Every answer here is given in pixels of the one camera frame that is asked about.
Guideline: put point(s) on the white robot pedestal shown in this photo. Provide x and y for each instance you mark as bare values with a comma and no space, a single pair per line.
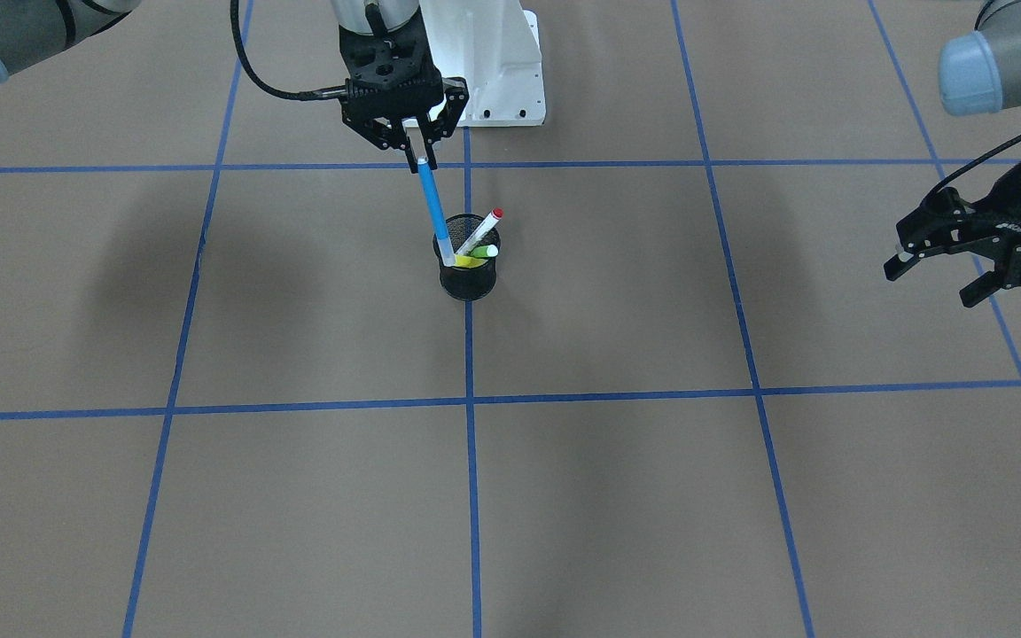
495,47

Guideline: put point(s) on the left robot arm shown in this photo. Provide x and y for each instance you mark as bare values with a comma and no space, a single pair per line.
979,72

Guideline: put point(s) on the black mesh pen cup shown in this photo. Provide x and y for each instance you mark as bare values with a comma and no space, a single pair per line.
465,284

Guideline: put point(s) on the yellow marker pen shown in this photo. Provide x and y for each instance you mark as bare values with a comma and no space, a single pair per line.
466,262

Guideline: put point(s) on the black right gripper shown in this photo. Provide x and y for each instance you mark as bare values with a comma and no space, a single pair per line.
372,126

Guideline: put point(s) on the green marker pen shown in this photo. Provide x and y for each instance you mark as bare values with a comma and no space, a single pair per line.
484,252

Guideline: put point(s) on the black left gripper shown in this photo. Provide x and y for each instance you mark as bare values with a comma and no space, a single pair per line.
1017,232

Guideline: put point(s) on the red capped white marker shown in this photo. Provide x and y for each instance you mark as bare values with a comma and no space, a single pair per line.
479,230

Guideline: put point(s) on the blue marker pen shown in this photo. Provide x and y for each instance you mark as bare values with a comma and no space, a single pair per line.
441,233

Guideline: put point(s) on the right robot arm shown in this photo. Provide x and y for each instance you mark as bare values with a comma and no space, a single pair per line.
34,31

